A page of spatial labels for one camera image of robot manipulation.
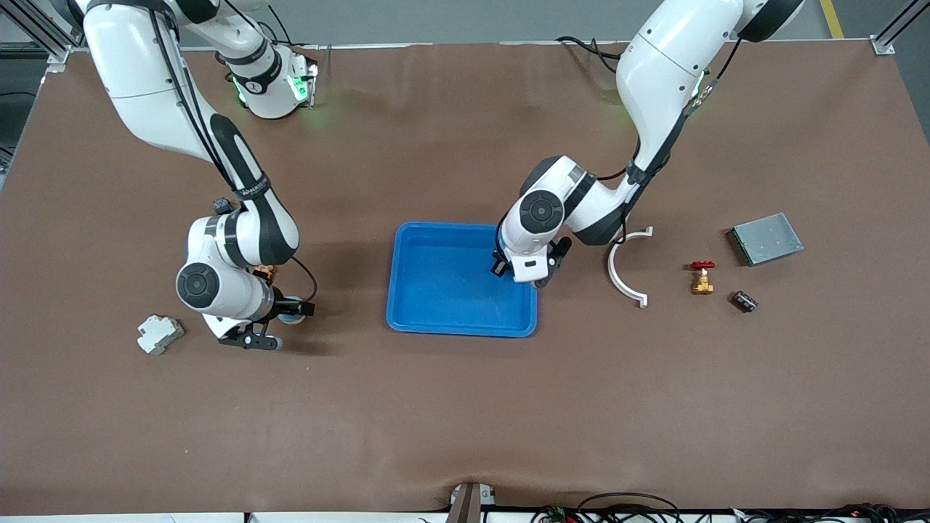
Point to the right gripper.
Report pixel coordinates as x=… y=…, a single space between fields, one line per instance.
x=285 y=310

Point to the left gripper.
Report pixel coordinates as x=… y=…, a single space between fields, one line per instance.
x=500 y=264

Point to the light blue dome bell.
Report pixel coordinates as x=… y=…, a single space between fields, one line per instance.
x=290 y=320

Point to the black electrolytic capacitor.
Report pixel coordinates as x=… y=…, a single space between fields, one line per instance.
x=744 y=301

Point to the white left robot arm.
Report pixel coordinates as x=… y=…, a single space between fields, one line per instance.
x=661 y=65

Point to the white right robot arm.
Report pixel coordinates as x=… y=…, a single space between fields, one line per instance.
x=145 y=80

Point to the blue plastic tray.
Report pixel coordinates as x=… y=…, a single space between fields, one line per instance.
x=443 y=298

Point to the white curved pipe clamp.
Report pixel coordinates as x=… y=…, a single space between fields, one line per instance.
x=611 y=272

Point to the black red emergency stop button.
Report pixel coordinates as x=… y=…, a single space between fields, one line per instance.
x=220 y=206

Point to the white circuit breaker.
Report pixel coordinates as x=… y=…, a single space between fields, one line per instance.
x=160 y=334

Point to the brown paper table cover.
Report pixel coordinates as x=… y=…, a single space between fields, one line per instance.
x=465 y=407

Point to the silver metal power supply box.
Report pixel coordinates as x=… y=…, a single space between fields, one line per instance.
x=766 y=240

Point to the red yellow push button switch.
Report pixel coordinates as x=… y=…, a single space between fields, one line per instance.
x=266 y=271

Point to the aluminium frame profile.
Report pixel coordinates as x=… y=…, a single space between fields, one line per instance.
x=54 y=52
x=883 y=45

